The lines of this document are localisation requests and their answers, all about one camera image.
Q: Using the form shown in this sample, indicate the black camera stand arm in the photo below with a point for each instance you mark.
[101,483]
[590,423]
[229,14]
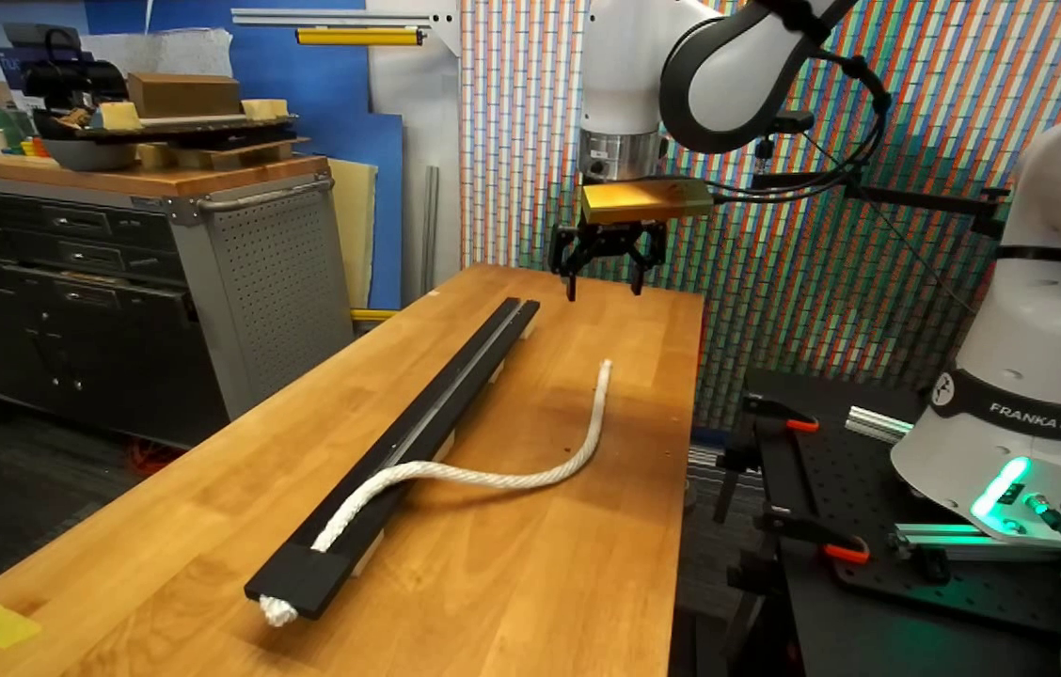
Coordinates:
[847,173]

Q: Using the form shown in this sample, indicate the orange black clamp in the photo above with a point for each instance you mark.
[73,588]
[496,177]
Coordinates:
[789,416]
[831,540]

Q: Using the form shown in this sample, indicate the long black channel rail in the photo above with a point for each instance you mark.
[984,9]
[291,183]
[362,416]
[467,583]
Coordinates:
[318,557]

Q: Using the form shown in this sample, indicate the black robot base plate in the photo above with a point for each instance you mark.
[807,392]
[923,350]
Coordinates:
[939,596]

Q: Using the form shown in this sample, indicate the grey metal tool cabinet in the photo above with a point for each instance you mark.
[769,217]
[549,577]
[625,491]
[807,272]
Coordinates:
[169,302]

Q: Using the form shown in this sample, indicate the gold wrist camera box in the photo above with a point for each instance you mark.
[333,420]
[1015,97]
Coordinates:
[641,199]

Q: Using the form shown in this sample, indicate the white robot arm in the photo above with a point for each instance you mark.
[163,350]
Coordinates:
[659,73]

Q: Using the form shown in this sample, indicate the blue foam board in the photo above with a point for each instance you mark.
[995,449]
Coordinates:
[324,87]

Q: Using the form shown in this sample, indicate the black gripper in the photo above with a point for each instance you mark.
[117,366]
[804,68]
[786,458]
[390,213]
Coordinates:
[577,247]

